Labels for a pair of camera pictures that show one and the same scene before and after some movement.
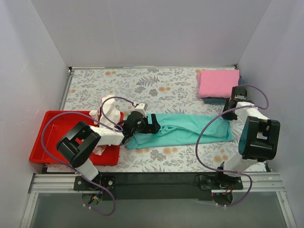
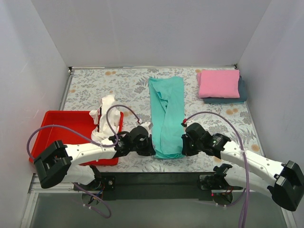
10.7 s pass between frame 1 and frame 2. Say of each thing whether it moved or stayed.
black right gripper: moved
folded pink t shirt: stayed
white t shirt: stayed
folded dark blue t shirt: stayed
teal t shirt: moved
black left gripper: moved
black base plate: stayed
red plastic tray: stayed
